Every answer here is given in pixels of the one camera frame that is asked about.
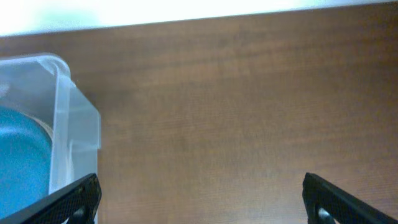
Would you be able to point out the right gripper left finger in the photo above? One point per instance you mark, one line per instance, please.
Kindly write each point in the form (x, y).
(77, 202)

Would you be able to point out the blue large bowl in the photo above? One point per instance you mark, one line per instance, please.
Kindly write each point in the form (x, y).
(26, 151)

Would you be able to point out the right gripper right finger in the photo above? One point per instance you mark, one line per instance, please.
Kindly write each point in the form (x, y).
(327, 203)

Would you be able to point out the clear plastic storage container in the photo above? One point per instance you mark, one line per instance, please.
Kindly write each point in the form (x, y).
(40, 85)

